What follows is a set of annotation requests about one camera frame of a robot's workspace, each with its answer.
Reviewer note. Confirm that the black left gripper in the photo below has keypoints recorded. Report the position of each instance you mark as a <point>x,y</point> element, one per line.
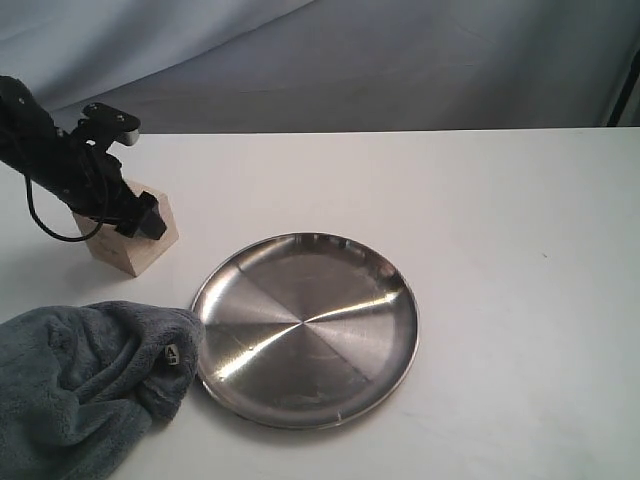
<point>97,189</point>

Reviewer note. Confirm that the light wooden cube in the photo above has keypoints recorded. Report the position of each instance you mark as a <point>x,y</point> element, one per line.
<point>134,255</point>

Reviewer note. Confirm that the grey fleece cloth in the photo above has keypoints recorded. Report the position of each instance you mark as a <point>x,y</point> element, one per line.
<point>81,386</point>

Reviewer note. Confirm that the round stainless steel plate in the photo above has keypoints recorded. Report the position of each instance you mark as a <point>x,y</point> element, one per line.
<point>305,331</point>

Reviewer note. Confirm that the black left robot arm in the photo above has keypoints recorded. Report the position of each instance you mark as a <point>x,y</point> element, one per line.
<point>34,146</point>

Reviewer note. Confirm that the grey backdrop cloth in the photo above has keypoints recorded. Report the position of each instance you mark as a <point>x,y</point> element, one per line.
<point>322,66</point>

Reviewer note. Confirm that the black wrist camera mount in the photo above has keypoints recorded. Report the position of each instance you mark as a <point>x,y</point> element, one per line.
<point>105,124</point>

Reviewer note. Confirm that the black vertical frame pole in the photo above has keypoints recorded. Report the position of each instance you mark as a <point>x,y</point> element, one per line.
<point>623,110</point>

